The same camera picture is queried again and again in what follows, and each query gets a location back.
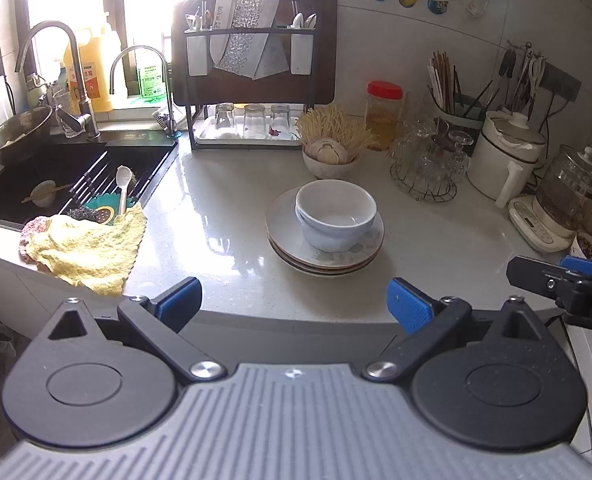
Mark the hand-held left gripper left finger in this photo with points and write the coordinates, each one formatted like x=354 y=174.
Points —
x=181 y=302

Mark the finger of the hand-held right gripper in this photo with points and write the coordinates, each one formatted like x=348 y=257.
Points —
x=590 y=267
x=535 y=277

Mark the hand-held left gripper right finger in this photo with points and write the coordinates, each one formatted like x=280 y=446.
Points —
x=408 y=305

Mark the pale blue plastic bowl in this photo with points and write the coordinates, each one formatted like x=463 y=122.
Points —
x=336 y=240

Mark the white ceramic bowl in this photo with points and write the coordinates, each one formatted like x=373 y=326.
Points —
x=336 y=205

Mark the brown rimmed leaf print plate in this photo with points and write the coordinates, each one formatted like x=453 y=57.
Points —
x=283 y=225

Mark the patterned cup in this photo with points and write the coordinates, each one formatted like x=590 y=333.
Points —
x=588 y=250

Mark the cream kettle base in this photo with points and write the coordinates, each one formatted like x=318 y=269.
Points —
x=533 y=227

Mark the glass health kettle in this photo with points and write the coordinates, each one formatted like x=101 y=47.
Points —
x=570 y=190

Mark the yellow dish cloth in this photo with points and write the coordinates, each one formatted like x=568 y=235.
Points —
x=86 y=250

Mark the teal sponge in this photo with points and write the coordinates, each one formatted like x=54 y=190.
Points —
x=103 y=212

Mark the white electric cooking pot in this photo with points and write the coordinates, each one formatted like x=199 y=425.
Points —
x=495 y=165

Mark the white plastic spoon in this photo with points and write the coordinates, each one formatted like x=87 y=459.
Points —
x=122 y=190

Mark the steel wool scourer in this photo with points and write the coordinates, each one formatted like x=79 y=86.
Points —
x=81 y=215

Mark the roll-up sink drying rack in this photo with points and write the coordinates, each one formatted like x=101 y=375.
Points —
x=96 y=180

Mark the white garlic bowl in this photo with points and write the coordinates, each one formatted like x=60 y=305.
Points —
x=331 y=170

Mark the brown lump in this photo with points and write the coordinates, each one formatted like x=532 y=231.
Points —
x=441 y=142

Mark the pink dish cloth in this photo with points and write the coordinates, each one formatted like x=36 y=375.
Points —
x=26 y=245

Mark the pale green utensil holder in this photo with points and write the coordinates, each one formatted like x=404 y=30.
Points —
x=458 y=127

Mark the white drip tray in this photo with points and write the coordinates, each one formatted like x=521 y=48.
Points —
x=211 y=135

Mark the garlic bulb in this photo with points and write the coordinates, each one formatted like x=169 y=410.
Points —
x=328 y=152

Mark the black dish rack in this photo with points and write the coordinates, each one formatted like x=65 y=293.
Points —
x=191 y=130

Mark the wooden ladle in sink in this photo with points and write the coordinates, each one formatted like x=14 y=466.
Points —
x=43 y=195

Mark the small dish brush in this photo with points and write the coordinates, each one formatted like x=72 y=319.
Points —
x=166 y=119

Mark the red lidded clear jar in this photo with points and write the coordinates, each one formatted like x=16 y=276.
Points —
x=383 y=120

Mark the small chrome faucet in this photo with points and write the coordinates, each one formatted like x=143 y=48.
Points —
x=168 y=115

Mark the bundle of dried noodles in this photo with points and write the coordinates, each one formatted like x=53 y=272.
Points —
x=341 y=127

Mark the clear drinking glass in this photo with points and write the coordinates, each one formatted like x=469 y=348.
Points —
x=225 y=117
x=280 y=120
x=255 y=120

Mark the hanging kitchen utensils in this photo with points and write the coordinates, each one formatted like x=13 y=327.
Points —
x=520 y=75

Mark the black kitchen sink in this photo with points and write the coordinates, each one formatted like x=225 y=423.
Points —
x=11 y=185

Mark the bundle of chopsticks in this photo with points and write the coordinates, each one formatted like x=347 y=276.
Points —
x=443 y=80

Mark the glass cup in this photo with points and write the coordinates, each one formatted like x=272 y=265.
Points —
x=65 y=115

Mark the green dish soap bottle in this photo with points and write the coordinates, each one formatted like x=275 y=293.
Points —
x=150 y=80

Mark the steel mixing bowl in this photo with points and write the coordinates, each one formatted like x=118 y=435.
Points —
x=16 y=137

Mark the dark brown cutting board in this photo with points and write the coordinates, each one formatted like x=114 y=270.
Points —
x=321 y=85

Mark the orange detergent bottle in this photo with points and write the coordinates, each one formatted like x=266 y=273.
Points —
x=96 y=80

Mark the tall grey faucet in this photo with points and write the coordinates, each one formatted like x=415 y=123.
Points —
x=78 y=85

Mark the white rack cup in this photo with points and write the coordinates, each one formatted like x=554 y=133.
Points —
x=198 y=55
x=303 y=52

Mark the set of kitchen knives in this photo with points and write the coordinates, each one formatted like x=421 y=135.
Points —
x=246 y=35

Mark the small steel utensils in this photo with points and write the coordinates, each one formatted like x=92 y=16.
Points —
x=198 y=20

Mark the white spoons in holder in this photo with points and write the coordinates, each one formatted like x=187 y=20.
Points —
x=304 y=21

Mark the black wall power strip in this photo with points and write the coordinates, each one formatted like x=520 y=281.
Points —
x=563 y=82

